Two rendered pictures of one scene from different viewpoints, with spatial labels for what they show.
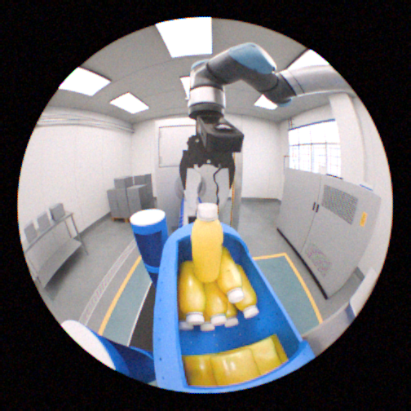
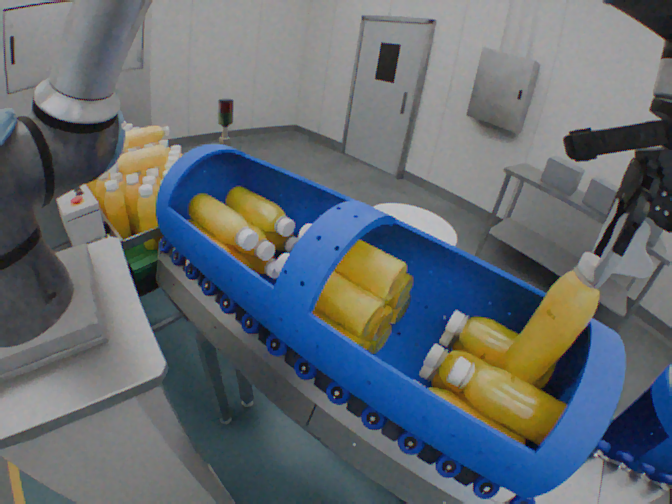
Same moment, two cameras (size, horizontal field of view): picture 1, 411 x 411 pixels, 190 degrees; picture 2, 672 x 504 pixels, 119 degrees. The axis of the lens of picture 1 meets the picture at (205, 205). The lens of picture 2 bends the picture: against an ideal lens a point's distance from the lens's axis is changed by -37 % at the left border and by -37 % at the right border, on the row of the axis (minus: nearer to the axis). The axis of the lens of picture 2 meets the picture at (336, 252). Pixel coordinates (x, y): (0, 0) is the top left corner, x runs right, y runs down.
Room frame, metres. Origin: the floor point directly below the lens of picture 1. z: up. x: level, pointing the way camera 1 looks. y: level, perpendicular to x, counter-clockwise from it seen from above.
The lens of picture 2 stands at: (0.18, -0.40, 1.44)
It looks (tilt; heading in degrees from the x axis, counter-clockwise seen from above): 34 degrees down; 131
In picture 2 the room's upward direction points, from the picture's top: 9 degrees clockwise
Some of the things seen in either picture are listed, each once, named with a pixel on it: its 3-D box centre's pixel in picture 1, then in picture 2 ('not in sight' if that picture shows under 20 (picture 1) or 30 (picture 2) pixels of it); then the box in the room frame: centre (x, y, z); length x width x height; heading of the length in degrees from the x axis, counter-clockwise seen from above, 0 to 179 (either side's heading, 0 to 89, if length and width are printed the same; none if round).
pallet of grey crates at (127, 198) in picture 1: (130, 197); not in sight; (2.97, 2.11, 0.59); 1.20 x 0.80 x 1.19; 88
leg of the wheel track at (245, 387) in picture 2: not in sight; (242, 367); (-0.54, -0.05, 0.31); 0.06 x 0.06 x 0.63; 8
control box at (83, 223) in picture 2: not in sight; (78, 212); (-0.75, -0.45, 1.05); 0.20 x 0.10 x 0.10; 8
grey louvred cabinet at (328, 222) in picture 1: (320, 220); not in sight; (1.19, -1.86, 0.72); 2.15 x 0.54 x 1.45; 178
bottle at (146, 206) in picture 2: not in sight; (150, 219); (-0.70, -0.24, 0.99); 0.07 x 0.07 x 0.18
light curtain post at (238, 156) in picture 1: (233, 229); not in sight; (0.93, -0.24, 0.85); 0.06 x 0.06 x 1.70; 8
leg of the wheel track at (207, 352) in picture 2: not in sight; (216, 385); (-0.52, -0.19, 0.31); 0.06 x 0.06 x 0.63; 8
